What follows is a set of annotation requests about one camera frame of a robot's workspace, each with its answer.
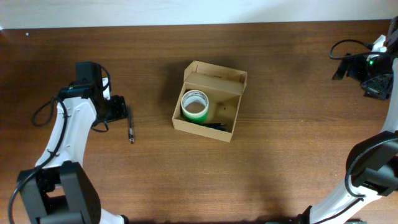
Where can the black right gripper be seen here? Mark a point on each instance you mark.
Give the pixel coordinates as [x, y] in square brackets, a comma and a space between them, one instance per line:
[354, 71]

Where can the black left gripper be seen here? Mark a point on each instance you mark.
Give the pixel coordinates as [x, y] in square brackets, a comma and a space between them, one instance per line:
[117, 108]

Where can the grey clear pen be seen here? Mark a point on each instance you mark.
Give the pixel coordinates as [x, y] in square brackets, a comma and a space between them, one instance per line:
[131, 131]

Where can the beige masking tape roll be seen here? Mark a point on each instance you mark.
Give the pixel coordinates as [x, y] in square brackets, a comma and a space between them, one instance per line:
[195, 101]

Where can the green tape roll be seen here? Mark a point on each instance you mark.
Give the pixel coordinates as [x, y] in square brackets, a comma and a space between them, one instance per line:
[196, 118]

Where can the black pen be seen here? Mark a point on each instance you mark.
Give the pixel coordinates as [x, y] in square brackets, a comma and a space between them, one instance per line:
[214, 124]

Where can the cardboard box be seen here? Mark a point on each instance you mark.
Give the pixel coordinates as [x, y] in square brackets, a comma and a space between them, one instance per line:
[224, 88]

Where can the blue pen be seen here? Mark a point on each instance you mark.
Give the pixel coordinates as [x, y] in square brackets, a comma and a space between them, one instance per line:
[220, 128]

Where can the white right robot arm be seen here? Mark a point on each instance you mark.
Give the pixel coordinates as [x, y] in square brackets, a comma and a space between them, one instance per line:
[371, 167]

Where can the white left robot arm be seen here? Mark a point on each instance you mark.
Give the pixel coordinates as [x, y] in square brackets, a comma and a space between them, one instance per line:
[57, 189]

